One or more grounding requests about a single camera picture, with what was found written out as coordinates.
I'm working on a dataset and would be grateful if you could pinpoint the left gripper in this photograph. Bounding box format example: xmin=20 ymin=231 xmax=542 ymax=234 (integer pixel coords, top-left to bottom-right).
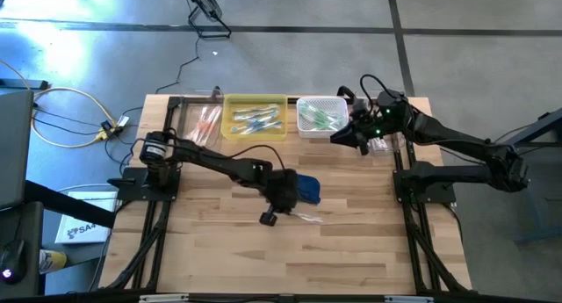
xmin=258 ymin=169 xmax=302 ymax=227

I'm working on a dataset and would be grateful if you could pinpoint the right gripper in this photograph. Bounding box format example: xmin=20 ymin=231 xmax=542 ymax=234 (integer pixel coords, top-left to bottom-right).
xmin=329 ymin=101 xmax=403 ymax=157

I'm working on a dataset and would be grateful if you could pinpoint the blue cloth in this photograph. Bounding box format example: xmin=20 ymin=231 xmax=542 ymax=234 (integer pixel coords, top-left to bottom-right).
xmin=296 ymin=174 xmax=322 ymax=206

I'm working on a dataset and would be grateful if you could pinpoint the green toothbrush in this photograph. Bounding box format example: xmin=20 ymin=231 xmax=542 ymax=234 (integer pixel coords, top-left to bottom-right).
xmin=309 ymin=104 xmax=346 ymax=123
xmin=306 ymin=107 xmax=339 ymax=128
xmin=302 ymin=112 xmax=333 ymax=132
xmin=320 ymin=112 xmax=348 ymax=131
xmin=300 ymin=103 xmax=328 ymax=122
xmin=306 ymin=101 xmax=337 ymax=122
xmin=303 ymin=105 xmax=329 ymax=127
xmin=311 ymin=116 xmax=343 ymax=132

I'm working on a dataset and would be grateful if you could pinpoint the pink toothbrush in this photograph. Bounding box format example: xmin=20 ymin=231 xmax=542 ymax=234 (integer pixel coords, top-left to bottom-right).
xmin=289 ymin=211 xmax=325 ymax=224

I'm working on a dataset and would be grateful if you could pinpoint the orange toothbrush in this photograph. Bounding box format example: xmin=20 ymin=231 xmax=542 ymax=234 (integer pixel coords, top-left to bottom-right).
xmin=191 ymin=105 xmax=211 ymax=142
xmin=186 ymin=107 xmax=206 ymax=141
xmin=199 ymin=105 xmax=223 ymax=145
xmin=195 ymin=107 xmax=220 ymax=144

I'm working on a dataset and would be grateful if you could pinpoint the white perforated plastic basket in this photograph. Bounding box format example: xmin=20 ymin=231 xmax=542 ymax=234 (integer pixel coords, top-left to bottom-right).
xmin=296 ymin=96 xmax=350 ymax=140

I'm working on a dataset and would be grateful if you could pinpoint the clear plastic bin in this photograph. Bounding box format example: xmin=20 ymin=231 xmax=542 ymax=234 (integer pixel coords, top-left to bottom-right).
xmin=353 ymin=88 xmax=407 ymax=157
xmin=174 ymin=88 xmax=225 ymax=155

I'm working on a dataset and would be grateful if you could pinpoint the yellow plastic bin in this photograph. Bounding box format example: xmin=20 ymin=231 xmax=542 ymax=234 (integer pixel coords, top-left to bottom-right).
xmin=220 ymin=93 xmax=290 ymax=142

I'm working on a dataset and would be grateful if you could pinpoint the white printed box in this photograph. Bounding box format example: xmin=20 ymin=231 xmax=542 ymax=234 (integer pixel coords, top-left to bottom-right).
xmin=54 ymin=190 xmax=119 ymax=246

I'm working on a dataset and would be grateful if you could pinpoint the black desk beam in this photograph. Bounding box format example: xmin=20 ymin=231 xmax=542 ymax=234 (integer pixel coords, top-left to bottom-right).
xmin=24 ymin=179 xmax=119 ymax=230

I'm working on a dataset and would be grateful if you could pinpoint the yellow white cup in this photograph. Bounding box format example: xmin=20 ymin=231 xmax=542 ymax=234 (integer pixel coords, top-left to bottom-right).
xmin=38 ymin=248 xmax=69 ymax=276

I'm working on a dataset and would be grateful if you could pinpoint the black desk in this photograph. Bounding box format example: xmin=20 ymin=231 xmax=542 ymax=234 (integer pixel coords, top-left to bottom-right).
xmin=0 ymin=200 xmax=46 ymax=300

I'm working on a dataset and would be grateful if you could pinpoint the grey laptop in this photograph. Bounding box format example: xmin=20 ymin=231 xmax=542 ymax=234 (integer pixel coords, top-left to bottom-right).
xmin=0 ymin=88 xmax=35 ymax=211

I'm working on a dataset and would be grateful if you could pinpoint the black computer mouse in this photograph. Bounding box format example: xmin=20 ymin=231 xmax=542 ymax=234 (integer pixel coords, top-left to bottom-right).
xmin=0 ymin=238 xmax=27 ymax=285

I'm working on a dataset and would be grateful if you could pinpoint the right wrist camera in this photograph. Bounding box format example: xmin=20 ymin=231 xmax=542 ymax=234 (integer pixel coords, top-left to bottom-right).
xmin=350 ymin=98 xmax=369 ymax=119

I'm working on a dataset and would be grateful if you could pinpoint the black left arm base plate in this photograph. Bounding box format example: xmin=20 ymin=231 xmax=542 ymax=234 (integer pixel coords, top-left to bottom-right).
xmin=108 ymin=165 xmax=182 ymax=203

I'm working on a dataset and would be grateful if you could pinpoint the black floor cable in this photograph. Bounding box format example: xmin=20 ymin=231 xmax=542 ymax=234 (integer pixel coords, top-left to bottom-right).
xmin=154 ymin=34 xmax=202 ymax=96

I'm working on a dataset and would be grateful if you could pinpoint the grey metal table frame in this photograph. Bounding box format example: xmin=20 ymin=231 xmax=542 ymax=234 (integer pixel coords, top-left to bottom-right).
xmin=485 ymin=107 xmax=562 ymax=245

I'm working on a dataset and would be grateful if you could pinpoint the yellow cable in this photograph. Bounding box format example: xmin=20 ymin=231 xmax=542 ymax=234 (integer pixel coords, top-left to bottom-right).
xmin=0 ymin=59 xmax=119 ymax=149

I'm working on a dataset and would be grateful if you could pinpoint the black power cable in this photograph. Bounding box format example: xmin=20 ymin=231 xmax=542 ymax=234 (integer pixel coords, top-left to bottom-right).
xmin=31 ymin=105 xmax=106 ymax=137

